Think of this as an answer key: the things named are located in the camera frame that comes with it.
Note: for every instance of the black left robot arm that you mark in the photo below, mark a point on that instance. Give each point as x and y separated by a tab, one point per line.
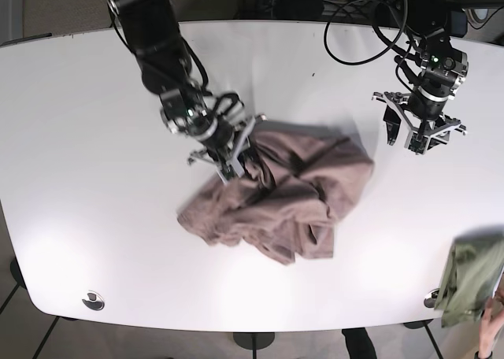
428	24

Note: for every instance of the person's dark trouser leg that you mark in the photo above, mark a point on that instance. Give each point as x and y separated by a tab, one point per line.
358	344

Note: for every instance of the black table base foot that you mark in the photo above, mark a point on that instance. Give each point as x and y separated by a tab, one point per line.
250	341

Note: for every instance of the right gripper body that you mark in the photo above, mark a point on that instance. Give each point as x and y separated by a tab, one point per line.
223	130

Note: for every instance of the person's bare hand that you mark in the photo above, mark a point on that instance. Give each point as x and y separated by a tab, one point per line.
489	328

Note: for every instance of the right chrome table grommet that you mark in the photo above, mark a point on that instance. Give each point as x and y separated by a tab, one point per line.
430	298

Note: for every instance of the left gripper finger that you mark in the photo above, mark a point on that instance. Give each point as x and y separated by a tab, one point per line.
393	123

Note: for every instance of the olive green T-shirt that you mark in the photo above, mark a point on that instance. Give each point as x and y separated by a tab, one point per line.
472	273

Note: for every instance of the chrome table grommet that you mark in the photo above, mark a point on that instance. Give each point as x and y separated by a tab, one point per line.
93	301
430	298

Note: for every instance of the mauve brown T-shirt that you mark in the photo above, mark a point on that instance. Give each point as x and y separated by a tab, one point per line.
300	182

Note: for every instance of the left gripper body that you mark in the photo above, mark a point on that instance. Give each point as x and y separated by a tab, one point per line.
421	108

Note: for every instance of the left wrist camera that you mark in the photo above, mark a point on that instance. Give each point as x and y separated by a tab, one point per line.
416	143

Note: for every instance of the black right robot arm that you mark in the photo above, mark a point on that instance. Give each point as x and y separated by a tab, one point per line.
172	71

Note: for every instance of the left chrome table grommet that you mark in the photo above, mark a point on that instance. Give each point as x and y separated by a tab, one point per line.
93	301

